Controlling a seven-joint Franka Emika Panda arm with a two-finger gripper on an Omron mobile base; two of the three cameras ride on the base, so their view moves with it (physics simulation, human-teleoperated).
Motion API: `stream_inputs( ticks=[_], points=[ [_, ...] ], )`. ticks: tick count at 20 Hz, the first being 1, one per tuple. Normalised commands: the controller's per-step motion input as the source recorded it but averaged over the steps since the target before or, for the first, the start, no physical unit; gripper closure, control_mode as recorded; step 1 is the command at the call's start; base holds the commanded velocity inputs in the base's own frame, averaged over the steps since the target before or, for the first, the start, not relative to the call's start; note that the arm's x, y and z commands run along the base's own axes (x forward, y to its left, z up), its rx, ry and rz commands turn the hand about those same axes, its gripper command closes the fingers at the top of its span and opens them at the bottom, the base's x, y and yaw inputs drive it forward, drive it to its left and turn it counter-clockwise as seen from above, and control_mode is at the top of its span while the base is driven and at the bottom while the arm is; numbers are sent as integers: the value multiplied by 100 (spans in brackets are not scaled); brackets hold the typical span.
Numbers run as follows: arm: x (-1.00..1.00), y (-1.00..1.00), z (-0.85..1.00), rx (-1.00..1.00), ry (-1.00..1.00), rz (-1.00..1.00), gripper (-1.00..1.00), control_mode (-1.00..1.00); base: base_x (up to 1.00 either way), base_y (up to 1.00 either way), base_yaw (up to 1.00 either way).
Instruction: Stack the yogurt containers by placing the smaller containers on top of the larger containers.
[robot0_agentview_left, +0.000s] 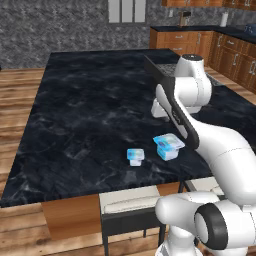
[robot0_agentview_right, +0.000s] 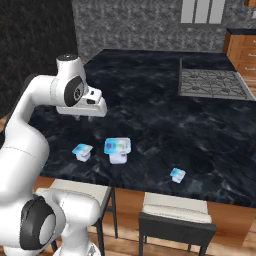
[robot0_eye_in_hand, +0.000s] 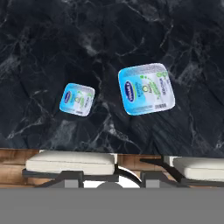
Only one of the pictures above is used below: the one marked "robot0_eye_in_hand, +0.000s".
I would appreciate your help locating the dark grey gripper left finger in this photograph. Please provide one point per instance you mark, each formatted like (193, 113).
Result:
(71, 178)

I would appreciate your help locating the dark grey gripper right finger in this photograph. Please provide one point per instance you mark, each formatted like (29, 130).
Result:
(153, 178)

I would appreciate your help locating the small blue white yogurt container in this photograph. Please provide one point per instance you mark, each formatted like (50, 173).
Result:
(77, 99)

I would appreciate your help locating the large blue white yogurt container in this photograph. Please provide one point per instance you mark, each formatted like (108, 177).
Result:
(146, 89)

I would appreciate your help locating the white and black round object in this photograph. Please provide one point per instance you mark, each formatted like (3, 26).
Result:
(128, 179)

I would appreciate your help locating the white cushioned dark frame stool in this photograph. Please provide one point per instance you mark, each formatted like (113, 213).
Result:
(70, 162)
(201, 168)

